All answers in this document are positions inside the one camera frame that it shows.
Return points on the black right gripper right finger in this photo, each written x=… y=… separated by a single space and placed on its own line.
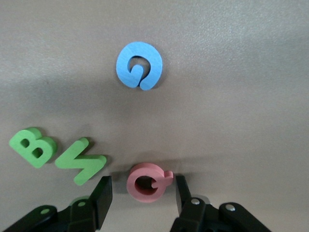
x=183 y=200

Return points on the brown table cover mat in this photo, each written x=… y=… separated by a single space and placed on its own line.
x=241 y=120

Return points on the blue foam letter G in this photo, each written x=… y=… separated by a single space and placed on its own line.
x=123 y=67

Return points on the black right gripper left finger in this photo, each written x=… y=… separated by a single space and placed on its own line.
x=101 y=200

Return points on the green foam letter B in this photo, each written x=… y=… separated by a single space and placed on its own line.
x=31 y=148

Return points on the green foam letter N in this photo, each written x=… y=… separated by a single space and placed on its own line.
x=79 y=160

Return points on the pink foam letter Q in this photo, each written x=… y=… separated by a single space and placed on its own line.
x=130 y=184

